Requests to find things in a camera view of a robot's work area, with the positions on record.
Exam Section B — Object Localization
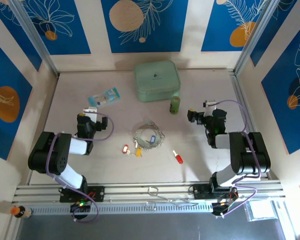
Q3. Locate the metal keyring with small rings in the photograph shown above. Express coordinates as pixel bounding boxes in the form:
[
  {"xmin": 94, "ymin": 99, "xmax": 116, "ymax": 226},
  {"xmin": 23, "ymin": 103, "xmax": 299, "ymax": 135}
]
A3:
[{"xmin": 132, "ymin": 120, "xmax": 165, "ymax": 152}]

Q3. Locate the red handled key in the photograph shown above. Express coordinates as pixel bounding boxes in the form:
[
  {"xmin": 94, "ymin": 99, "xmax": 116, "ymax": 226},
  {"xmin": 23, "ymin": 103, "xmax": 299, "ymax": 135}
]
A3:
[{"xmin": 172, "ymin": 149, "xmax": 184, "ymax": 165}]

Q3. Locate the green cylindrical bottle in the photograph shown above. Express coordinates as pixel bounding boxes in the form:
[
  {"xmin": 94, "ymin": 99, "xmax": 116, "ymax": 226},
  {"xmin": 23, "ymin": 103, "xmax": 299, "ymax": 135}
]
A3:
[{"xmin": 168, "ymin": 96, "xmax": 182, "ymax": 116}]

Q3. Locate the blue snack packet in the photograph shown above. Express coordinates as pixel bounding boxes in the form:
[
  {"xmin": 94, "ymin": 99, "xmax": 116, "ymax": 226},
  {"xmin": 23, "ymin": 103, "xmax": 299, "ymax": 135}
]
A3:
[{"xmin": 87, "ymin": 86, "xmax": 122, "ymax": 110}]

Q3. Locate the mint green zip case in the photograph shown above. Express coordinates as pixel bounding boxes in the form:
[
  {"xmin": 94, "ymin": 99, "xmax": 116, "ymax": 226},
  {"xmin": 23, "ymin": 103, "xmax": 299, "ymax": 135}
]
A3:
[{"xmin": 134, "ymin": 59, "xmax": 182, "ymax": 103}]

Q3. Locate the yellow key tag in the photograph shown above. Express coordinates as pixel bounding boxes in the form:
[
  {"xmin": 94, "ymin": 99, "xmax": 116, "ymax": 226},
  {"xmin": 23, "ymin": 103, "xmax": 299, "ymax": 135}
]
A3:
[{"xmin": 128, "ymin": 147, "xmax": 143, "ymax": 158}]

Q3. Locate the black controller board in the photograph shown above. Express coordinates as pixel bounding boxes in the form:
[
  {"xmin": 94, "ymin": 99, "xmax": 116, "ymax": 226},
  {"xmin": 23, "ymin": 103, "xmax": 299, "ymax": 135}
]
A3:
[
  {"xmin": 211, "ymin": 201, "xmax": 232, "ymax": 218},
  {"xmin": 69, "ymin": 199, "xmax": 93, "ymax": 214}
]

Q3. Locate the clear plastic bag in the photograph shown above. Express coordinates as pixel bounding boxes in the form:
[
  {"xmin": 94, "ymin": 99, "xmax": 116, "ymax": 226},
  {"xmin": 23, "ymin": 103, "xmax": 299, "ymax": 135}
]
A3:
[{"xmin": 244, "ymin": 199, "xmax": 278, "ymax": 223}]

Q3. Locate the orange capped small bottle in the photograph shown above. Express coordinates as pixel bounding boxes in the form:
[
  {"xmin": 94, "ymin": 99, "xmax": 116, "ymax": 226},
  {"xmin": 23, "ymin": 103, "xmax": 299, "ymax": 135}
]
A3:
[{"xmin": 10, "ymin": 205, "xmax": 33, "ymax": 220}]

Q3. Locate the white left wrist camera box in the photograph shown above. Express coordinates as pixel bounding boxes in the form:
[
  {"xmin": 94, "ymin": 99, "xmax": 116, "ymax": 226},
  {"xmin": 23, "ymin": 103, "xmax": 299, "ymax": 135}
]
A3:
[{"xmin": 82, "ymin": 106, "xmax": 99, "ymax": 121}]

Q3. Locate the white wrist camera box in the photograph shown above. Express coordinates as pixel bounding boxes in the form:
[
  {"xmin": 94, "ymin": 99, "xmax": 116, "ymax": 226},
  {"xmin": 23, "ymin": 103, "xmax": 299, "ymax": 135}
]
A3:
[
  {"xmin": 201, "ymin": 99, "xmax": 218, "ymax": 116},
  {"xmin": 82, "ymin": 106, "xmax": 99, "ymax": 121}
]

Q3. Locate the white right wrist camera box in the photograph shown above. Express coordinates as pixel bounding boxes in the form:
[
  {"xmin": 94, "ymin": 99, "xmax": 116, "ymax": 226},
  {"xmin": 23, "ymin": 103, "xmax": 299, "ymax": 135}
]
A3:
[{"xmin": 201, "ymin": 99, "xmax": 218, "ymax": 116}]

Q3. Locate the aluminium side rail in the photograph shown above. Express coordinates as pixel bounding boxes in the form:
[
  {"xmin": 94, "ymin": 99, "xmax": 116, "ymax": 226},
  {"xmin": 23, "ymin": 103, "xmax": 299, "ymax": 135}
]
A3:
[
  {"xmin": 27, "ymin": 73, "xmax": 61, "ymax": 186},
  {"xmin": 228, "ymin": 69, "xmax": 282, "ymax": 182}
]

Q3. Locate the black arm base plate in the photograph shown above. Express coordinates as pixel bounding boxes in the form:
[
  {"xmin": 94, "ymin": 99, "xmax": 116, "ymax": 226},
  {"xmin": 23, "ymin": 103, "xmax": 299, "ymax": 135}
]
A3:
[
  {"xmin": 192, "ymin": 183, "xmax": 238, "ymax": 201},
  {"xmin": 59, "ymin": 185, "xmax": 106, "ymax": 204}
]

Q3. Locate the aluminium frame beam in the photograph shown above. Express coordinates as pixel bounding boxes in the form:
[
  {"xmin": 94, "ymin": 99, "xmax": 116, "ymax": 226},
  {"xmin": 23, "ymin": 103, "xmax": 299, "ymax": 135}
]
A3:
[{"xmin": 11, "ymin": 180, "xmax": 287, "ymax": 209}]

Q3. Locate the metal wire hook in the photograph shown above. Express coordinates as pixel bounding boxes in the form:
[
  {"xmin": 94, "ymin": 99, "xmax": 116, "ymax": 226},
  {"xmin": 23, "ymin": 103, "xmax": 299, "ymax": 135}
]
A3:
[
  {"xmin": 146, "ymin": 185, "xmax": 159, "ymax": 199},
  {"xmin": 144, "ymin": 200, "xmax": 158, "ymax": 211}
]

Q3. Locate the blue floral wall panel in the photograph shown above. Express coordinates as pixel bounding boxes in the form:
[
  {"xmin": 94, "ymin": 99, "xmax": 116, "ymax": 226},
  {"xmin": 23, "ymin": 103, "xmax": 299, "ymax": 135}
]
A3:
[
  {"xmin": 0, "ymin": 35, "xmax": 34, "ymax": 161},
  {"xmin": 200, "ymin": 0, "xmax": 272, "ymax": 53},
  {"xmin": 21, "ymin": 0, "xmax": 92, "ymax": 56},
  {"xmin": 249, "ymin": 0, "xmax": 300, "ymax": 68},
  {"xmin": 261, "ymin": 23, "xmax": 300, "ymax": 155},
  {"xmin": 0, "ymin": 0, "xmax": 43, "ymax": 73},
  {"xmin": 100, "ymin": 0, "xmax": 190, "ymax": 54}
]

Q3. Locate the thin grey wire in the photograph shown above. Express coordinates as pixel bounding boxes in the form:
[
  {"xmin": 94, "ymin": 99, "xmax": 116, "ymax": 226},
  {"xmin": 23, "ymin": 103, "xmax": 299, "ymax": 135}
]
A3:
[{"xmin": 156, "ymin": 194, "xmax": 200, "ymax": 209}]

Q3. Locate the slotted grey cable tray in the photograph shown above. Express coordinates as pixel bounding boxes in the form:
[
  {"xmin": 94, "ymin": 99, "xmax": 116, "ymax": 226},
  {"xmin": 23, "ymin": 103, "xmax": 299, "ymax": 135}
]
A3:
[{"xmin": 29, "ymin": 201, "xmax": 250, "ymax": 216}]

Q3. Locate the aluminium frame post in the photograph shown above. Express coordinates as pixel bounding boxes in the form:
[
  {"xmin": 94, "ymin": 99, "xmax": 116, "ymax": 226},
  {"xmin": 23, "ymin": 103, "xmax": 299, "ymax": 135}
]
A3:
[
  {"xmin": 232, "ymin": 0, "xmax": 281, "ymax": 76},
  {"xmin": 8, "ymin": 0, "xmax": 60, "ymax": 77}
]

